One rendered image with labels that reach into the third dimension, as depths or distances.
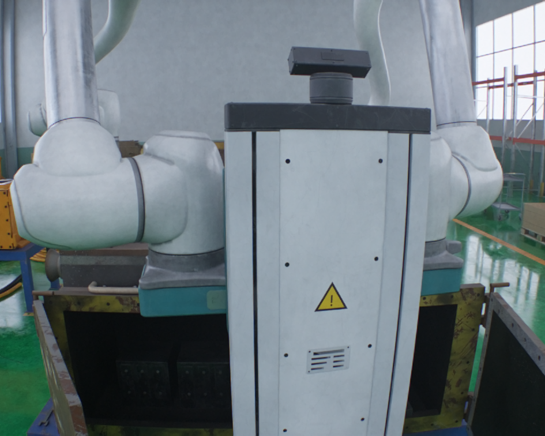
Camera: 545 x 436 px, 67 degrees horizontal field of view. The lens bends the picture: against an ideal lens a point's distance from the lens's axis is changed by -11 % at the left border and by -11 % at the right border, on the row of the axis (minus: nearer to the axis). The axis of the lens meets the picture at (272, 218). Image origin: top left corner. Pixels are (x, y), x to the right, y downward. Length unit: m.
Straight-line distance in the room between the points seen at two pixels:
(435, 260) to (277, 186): 0.40
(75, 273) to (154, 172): 0.86
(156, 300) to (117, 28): 0.72
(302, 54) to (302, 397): 0.59
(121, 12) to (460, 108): 0.86
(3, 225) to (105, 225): 3.93
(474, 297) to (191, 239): 1.07
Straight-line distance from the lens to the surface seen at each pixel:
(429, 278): 0.97
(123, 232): 0.79
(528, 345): 1.32
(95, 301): 1.51
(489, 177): 1.11
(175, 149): 0.80
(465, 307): 1.62
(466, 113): 1.12
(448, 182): 0.96
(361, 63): 0.77
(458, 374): 1.74
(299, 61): 0.73
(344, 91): 0.73
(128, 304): 1.48
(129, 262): 1.52
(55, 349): 1.21
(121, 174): 0.78
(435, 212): 0.94
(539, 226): 8.08
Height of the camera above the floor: 1.75
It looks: 12 degrees down
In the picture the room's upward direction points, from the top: straight up
